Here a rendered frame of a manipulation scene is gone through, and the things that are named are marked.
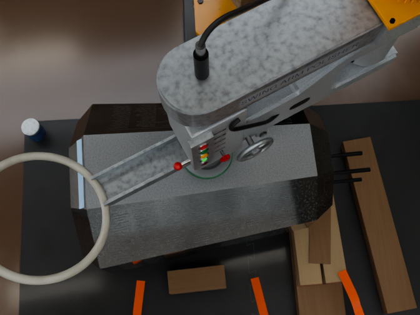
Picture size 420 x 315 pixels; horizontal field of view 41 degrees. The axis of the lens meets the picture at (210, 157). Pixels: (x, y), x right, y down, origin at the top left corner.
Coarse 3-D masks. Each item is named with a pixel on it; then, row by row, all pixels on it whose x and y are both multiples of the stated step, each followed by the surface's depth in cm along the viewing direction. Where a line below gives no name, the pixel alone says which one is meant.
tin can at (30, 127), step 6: (30, 120) 313; (24, 126) 312; (30, 126) 312; (36, 126) 312; (24, 132) 311; (30, 132) 311; (36, 132) 312; (42, 132) 320; (30, 138) 319; (36, 138) 318; (42, 138) 323
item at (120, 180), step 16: (160, 144) 209; (176, 144) 214; (128, 160) 207; (144, 160) 212; (160, 160) 212; (176, 160) 212; (96, 176) 205; (112, 176) 210; (128, 176) 210; (144, 176) 210; (160, 176) 206; (112, 192) 208; (128, 192) 204
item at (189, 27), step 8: (184, 0) 265; (192, 0) 265; (184, 8) 264; (192, 8) 264; (184, 16) 263; (192, 16) 263; (184, 24) 262; (192, 24) 262; (184, 32) 261; (192, 32) 261; (184, 40) 260
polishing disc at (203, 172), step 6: (186, 156) 233; (216, 162) 232; (222, 162) 232; (228, 162) 232; (192, 168) 231; (204, 168) 231; (210, 168) 231; (216, 168) 231; (222, 168) 231; (198, 174) 230; (204, 174) 230; (210, 174) 230; (216, 174) 230
